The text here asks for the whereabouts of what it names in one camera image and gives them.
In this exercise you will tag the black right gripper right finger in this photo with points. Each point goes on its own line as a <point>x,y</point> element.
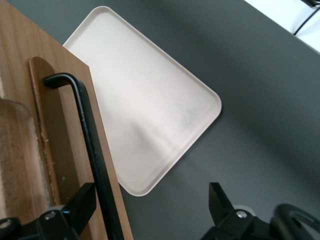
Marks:
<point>225,215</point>

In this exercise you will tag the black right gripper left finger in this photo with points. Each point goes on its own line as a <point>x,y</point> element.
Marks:
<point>75,207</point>

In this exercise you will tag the wooden cabinet with drawer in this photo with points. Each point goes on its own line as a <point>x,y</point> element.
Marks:
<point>15,50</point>

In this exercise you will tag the beige plastic tray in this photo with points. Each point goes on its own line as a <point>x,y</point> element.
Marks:
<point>150,100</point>

